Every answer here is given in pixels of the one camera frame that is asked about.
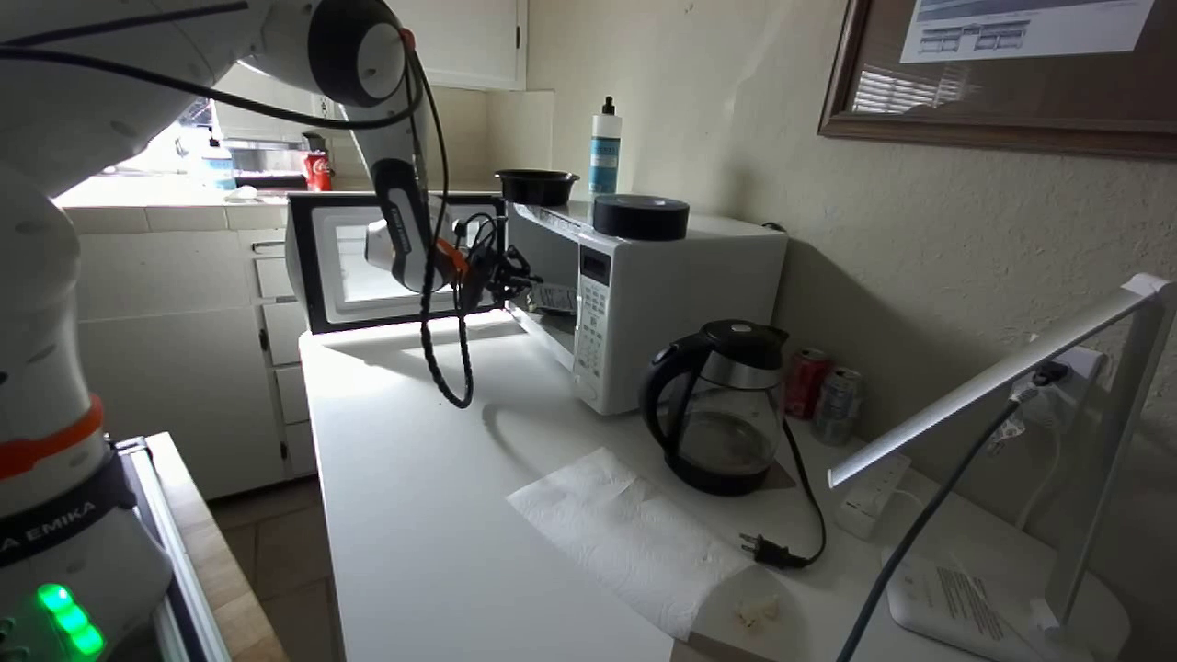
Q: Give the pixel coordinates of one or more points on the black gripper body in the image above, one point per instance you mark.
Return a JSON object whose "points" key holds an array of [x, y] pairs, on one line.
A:
{"points": [[473, 259]]}

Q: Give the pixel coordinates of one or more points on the white microwave door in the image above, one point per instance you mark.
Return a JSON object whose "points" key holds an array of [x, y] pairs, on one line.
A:
{"points": [[335, 261]]}

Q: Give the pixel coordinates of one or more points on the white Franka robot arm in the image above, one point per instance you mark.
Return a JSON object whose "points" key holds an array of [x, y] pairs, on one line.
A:
{"points": [[49, 370]]}

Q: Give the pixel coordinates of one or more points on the black plastic bowl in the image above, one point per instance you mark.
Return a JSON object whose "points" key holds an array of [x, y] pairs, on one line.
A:
{"points": [[536, 186]]}

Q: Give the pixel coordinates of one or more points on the white microwave oven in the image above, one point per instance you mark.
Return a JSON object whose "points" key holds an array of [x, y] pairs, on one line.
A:
{"points": [[684, 295]]}

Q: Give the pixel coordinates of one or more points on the black tape roll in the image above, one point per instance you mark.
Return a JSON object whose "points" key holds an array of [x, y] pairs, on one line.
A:
{"points": [[642, 218]]}

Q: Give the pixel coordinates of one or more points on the white bottle blue label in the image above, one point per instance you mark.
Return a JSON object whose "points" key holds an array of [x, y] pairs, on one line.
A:
{"points": [[603, 152]]}

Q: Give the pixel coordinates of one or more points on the red fire extinguisher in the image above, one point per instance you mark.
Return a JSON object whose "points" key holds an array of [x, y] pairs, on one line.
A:
{"points": [[316, 166]]}

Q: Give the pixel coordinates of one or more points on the black electric kettle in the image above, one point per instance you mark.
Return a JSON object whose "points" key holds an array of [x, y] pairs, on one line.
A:
{"points": [[720, 416]]}

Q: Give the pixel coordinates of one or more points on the red soda can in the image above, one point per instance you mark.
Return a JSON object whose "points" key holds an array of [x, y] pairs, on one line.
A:
{"points": [[808, 382]]}

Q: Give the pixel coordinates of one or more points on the white cabinet drawers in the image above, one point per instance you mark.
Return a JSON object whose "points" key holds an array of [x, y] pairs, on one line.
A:
{"points": [[169, 344]]}

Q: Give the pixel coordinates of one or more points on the silver soda can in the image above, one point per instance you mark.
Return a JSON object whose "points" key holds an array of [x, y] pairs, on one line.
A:
{"points": [[841, 405]]}

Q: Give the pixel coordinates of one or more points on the white desk lamp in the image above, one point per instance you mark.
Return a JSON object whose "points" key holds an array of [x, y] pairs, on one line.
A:
{"points": [[980, 392]]}

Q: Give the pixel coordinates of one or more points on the wood framed picture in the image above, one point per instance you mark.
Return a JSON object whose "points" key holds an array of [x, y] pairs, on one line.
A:
{"points": [[980, 105]]}

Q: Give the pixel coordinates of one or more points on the white wall cabinet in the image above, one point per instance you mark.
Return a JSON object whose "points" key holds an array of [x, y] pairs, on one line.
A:
{"points": [[473, 41]]}

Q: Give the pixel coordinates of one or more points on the wooden robot bench with rail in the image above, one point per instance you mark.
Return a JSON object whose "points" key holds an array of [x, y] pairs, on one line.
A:
{"points": [[208, 552]]}

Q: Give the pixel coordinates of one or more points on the white wall outlet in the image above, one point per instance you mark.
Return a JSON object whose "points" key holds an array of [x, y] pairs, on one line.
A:
{"points": [[1079, 366]]}

